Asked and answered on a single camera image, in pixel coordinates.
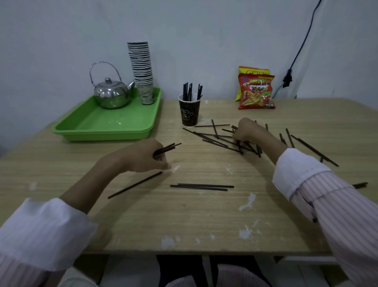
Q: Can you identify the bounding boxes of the person's left hand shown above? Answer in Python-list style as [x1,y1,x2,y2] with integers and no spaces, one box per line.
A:
[118,138,172,173]

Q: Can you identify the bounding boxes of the person's right hand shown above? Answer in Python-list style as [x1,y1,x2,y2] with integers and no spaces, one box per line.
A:
[232,118,268,143]

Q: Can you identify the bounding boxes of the person's left forearm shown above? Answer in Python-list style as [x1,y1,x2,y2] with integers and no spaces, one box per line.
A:
[60,151,131,214]

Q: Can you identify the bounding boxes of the person's right forearm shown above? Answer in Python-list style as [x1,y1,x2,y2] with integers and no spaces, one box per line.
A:
[255,127,289,165]

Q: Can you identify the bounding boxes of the red snack packet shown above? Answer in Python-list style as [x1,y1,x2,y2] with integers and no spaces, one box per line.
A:
[238,73,276,110]

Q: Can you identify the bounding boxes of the dark brown paper cup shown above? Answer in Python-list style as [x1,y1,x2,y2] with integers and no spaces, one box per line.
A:
[178,94,201,127]

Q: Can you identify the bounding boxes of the bunch of black chopsticks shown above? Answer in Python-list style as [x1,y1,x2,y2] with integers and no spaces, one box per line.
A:
[183,82,203,102]

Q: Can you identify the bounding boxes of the yellow snack packet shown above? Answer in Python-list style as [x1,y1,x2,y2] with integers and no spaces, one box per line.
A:
[235,66,270,102]

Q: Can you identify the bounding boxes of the green plastic tray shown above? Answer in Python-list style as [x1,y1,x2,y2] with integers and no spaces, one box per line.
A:
[53,87,162,142]

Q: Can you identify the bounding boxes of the scattered pile of black chopsticks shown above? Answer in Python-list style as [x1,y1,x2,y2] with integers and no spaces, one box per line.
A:
[183,119,339,167]

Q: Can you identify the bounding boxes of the steel kettle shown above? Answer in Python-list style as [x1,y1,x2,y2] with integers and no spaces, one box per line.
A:
[89,61,136,109]

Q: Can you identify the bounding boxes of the stack of paper cups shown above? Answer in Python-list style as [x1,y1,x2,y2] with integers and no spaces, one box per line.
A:
[127,41,155,105]

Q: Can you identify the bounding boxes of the person's black trousers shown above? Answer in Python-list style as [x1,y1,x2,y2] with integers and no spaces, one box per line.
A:
[157,255,271,287]

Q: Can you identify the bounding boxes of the pink striped white-cuffed shirt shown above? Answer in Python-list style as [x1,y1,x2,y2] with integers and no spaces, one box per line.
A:
[0,148,378,287]

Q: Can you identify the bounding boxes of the black power cable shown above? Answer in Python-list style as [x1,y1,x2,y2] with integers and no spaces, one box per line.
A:
[288,0,323,71]

